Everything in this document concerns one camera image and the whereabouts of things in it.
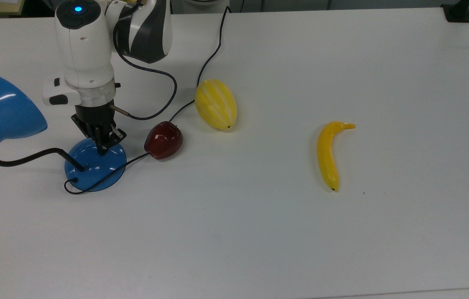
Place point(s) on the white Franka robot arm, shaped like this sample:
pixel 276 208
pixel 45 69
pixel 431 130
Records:
pixel 85 50

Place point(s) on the yellow banana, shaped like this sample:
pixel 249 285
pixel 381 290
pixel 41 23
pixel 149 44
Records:
pixel 326 158

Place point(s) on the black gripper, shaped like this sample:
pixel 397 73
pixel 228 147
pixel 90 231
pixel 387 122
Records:
pixel 93 116

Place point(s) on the yellow striped melon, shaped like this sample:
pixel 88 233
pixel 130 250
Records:
pixel 216 104

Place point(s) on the dark red apple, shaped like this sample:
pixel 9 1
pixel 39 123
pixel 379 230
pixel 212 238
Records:
pixel 164 141

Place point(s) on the blue gooseneck desk lamp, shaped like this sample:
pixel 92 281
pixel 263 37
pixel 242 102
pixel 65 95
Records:
pixel 6 108

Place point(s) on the black table corner clamp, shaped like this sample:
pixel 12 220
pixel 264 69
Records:
pixel 458 14

